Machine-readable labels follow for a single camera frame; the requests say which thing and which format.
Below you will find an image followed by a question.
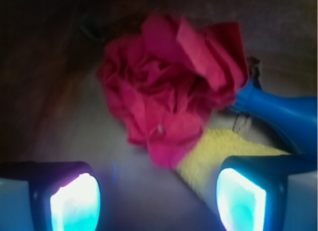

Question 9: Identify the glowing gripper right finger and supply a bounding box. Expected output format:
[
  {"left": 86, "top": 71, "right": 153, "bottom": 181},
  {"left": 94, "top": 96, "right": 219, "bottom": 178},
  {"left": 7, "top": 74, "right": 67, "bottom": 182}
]
[{"left": 216, "top": 155, "right": 318, "bottom": 231}]

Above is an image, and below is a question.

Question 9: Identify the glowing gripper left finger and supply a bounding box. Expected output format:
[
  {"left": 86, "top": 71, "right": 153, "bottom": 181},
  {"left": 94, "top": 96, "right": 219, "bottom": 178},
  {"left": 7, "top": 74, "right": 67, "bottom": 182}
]
[{"left": 0, "top": 161, "right": 101, "bottom": 231}]

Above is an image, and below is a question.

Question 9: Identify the red paper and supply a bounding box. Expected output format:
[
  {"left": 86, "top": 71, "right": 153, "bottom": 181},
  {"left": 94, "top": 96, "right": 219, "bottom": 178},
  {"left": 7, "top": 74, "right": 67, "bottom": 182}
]
[{"left": 97, "top": 14, "right": 249, "bottom": 168}]

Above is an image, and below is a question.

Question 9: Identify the yellow microfiber cloth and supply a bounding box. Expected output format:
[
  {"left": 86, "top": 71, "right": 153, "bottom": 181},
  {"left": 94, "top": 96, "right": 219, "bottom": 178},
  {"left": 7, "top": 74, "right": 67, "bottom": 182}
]
[{"left": 175, "top": 127, "right": 290, "bottom": 199}]

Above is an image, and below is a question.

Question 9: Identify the blue plastic bottle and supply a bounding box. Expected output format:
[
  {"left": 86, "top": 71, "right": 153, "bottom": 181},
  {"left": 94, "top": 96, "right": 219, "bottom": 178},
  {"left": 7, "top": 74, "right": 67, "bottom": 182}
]
[{"left": 229, "top": 81, "right": 318, "bottom": 158}]

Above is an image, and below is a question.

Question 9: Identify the brown paper bag tray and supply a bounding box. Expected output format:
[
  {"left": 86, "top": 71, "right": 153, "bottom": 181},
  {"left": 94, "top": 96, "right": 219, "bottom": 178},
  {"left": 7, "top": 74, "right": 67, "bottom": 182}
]
[{"left": 0, "top": 0, "right": 318, "bottom": 231}]

